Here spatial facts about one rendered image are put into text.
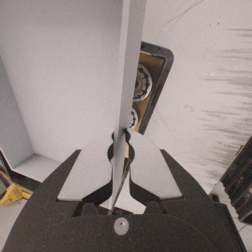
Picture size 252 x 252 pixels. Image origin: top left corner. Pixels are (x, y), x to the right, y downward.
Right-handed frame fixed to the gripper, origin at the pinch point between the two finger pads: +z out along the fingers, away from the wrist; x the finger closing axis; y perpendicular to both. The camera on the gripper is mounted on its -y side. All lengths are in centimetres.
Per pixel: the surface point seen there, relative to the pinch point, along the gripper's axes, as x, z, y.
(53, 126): -11.4, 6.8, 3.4
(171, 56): 9.0, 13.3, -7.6
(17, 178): -60, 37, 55
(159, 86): 8.2, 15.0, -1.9
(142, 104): 6.8, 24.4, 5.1
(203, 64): 27.1, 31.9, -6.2
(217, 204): 113, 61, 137
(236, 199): 86, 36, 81
